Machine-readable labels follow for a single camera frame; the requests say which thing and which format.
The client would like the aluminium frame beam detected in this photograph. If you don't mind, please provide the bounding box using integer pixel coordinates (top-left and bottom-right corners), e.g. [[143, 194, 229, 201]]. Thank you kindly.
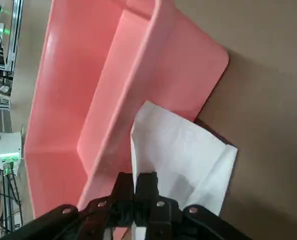
[[2, 0, 24, 72]]

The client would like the white paper tissue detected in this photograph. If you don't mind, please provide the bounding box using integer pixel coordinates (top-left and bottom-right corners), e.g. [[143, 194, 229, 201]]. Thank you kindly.
[[129, 100, 239, 240]]

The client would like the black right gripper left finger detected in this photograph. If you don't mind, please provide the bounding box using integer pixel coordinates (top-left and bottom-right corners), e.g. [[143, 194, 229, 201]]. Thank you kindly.
[[3, 172, 135, 240]]

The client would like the pink plastic rectangular container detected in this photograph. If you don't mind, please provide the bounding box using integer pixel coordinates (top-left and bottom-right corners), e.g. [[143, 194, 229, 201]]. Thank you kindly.
[[24, 0, 230, 240]]

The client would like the white device with green lights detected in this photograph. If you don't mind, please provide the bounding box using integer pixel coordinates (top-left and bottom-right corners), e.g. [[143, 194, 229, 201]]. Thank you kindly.
[[0, 131, 23, 167]]

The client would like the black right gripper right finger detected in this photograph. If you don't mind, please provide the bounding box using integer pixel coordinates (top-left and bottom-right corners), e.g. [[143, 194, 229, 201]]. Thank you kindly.
[[134, 171, 254, 240]]

